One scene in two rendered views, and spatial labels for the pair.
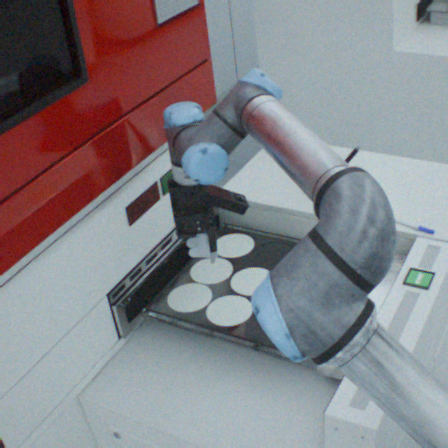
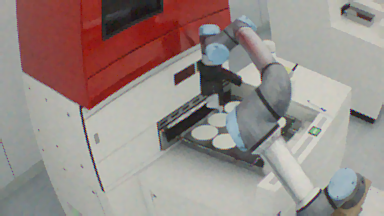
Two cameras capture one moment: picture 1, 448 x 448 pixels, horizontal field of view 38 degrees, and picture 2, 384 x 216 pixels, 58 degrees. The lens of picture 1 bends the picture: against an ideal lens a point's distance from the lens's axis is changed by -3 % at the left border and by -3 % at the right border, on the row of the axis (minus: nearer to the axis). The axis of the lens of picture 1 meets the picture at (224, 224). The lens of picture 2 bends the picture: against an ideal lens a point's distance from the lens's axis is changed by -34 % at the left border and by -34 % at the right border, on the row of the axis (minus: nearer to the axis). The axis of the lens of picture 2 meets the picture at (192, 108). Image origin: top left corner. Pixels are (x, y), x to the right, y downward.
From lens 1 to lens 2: 0.53 m
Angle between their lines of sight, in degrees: 8
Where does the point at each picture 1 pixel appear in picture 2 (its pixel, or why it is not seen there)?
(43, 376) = (120, 157)
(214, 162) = (221, 53)
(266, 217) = not seen: hidden behind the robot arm
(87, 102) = (161, 20)
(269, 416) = (234, 192)
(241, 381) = (224, 177)
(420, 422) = (287, 180)
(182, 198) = (205, 72)
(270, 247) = not seen: hidden behind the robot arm
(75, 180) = (148, 55)
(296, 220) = not seen: hidden behind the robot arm
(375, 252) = (280, 99)
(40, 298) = (122, 115)
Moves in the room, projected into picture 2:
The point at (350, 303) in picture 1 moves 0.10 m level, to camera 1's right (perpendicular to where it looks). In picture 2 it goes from (268, 122) to (298, 121)
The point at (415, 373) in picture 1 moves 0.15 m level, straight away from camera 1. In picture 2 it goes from (290, 158) to (303, 131)
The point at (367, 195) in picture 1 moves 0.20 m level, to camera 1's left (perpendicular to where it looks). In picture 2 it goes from (280, 74) to (211, 72)
